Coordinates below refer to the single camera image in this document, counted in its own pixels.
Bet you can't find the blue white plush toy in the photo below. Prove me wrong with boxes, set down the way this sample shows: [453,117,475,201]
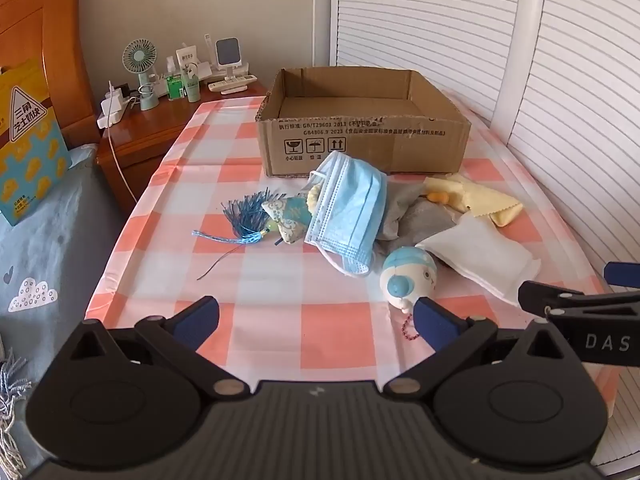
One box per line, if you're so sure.
[380,246,440,344]

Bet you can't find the yellow cloth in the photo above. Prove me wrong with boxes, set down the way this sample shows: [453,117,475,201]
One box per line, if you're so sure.
[424,174,524,229]

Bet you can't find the white printed box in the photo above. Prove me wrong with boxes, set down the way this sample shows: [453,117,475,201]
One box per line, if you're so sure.
[176,47,201,80]

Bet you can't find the white charger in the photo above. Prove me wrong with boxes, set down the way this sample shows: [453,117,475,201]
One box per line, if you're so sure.
[103,80,132,114]

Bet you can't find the yellow snack box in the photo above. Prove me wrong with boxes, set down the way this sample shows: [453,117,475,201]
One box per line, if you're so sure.
[0,57,74,226]

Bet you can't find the green desk fan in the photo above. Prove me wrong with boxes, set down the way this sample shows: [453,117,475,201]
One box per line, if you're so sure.
[123,40,161,112]

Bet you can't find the wooden bed headboard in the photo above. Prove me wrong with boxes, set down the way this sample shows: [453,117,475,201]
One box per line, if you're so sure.
[0,0,102,147]

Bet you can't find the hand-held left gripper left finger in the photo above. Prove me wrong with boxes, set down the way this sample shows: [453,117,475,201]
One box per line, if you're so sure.
[69,296,249,398]

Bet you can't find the white wardrobe post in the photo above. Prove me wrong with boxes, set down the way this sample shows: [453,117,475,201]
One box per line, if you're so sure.
[491,0,549,149]

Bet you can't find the blue face mask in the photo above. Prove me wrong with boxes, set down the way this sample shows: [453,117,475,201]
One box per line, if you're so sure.
[305,151,388,278]

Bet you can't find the brown cardboard box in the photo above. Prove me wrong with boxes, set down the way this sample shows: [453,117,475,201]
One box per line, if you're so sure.
[256,66,472,179]

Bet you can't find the white stand mirror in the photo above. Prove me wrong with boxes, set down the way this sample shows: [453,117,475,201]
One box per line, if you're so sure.
[215,37,249,81]

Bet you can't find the wooden nightstand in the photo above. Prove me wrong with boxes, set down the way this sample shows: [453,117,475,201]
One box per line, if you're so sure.
[96,81,271,221]

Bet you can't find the white louvered wardrobe door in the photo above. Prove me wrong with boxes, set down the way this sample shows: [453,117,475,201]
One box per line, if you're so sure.
[506,0,640,273]
[330,0,540,133]

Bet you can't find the white towel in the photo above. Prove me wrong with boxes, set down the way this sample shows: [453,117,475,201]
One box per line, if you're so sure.
[415,215,543,308]

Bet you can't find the grey cloth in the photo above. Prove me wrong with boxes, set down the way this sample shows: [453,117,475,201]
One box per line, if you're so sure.
[375,180,468,256]

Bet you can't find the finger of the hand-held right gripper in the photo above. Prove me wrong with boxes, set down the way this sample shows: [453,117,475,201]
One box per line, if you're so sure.
[517,281,640,318]
[603,261,640,289]

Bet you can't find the blue cloud print bedsheet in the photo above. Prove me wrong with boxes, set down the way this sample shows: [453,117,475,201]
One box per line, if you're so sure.
[0,142,127,480]

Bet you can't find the white remote control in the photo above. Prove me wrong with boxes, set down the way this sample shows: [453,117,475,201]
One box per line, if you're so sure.
[207,75,259,93]

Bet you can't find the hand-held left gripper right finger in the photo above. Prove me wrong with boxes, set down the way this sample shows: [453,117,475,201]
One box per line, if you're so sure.
[382,297,582,397]

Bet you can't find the pink checkered tablecloth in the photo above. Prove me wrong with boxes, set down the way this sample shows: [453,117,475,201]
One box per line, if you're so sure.
[85,94,623,413]

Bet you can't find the white power strip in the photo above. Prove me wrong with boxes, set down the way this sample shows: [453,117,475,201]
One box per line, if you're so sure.
[96,97,136,130]

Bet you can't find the grey fringed blanket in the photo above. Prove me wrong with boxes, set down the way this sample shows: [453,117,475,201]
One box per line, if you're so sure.
[0,345,32,472]

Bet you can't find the white router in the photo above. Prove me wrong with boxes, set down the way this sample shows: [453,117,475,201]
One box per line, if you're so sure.
[199,34,221,79]

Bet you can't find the white power cable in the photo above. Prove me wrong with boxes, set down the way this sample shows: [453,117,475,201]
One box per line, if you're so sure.
[106,129,139,202]

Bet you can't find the blue tasselled sachet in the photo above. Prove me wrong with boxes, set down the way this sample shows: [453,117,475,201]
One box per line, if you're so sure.
[192,188,313,281]

